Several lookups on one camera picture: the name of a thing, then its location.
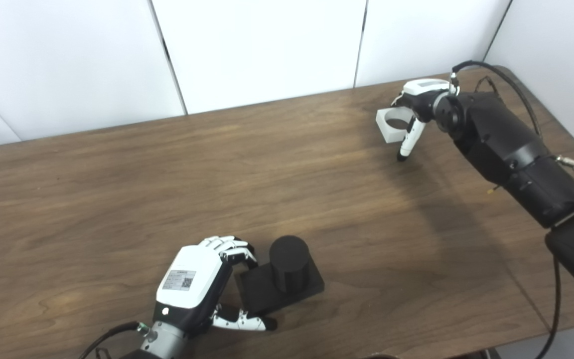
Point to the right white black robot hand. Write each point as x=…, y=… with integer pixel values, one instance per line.
x=424, y=102

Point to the white square piece with hole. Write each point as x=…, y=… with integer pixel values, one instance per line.
x=389, y=132

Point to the black peg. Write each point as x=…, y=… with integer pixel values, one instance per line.
x=289, y=264

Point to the silver forearm plug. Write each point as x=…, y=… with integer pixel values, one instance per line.
x=572, y=162

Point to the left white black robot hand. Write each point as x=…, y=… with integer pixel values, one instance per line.
x=190, y=279

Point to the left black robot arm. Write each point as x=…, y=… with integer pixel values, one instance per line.
x=160, y=344

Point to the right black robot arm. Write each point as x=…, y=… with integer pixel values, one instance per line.
x=511, y=144

